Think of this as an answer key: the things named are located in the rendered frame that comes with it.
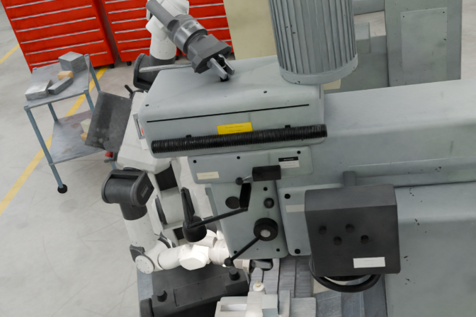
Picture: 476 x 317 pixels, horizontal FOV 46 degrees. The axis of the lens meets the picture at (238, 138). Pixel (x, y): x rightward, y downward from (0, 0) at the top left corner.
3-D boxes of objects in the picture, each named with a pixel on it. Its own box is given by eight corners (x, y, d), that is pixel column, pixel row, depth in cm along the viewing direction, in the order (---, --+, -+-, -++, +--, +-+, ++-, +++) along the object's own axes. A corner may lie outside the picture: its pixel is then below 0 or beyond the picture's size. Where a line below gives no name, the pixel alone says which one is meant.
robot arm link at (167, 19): (180, 54, 160) (156, 30, 164) (204, 24, 157) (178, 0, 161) (159, 45, 149) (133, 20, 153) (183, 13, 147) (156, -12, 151)
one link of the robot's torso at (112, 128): (95, 165, 226) (75, 165, 191) (117, 83, 228) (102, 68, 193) (167, 183, 228) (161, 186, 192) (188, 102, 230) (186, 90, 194)
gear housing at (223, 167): (193, 187, 156) (184, 158, 151) (207, 139, 177) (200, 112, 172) (314, 177, 150) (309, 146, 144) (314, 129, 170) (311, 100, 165)
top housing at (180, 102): (149, 163, 152) (132, 110, 144) (171, 114, 174) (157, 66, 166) (326, 146, 143) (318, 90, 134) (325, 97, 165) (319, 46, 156)
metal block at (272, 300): (264, 320, 187) (261, 308, 184) (265, 306, 192) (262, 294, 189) (279, 320, 186) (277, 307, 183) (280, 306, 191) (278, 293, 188)
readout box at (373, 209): (314, 281, 134) (303, 214, 123) (314, 255, 142) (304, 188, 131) (401, 278, 130) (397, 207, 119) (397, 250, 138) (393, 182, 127)
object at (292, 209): (288, 260, 167) (275, 190, 153) (292, 206, 187) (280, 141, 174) (354, 256, 163) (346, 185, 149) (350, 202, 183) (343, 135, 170)
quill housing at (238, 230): (228, 265, 174) (206, 182, 157) (236, 221, 191) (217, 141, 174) (290, 262, 170) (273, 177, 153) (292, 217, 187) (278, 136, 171)
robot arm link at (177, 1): (171, 34, 156) (170, 24, 168) (190, 8, 154) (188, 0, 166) (151, 20, 154) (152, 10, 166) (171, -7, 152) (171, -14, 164)
